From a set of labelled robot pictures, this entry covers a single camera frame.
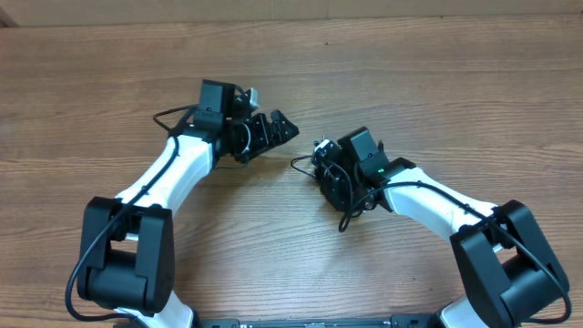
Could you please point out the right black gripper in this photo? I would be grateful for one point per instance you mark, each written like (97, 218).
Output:
(345, 202)

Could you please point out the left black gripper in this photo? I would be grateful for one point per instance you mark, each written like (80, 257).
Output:
(265, 138)

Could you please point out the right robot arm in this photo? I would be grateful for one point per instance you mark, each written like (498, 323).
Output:
(510, 274)

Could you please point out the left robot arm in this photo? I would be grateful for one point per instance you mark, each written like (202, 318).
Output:
(126, 265)

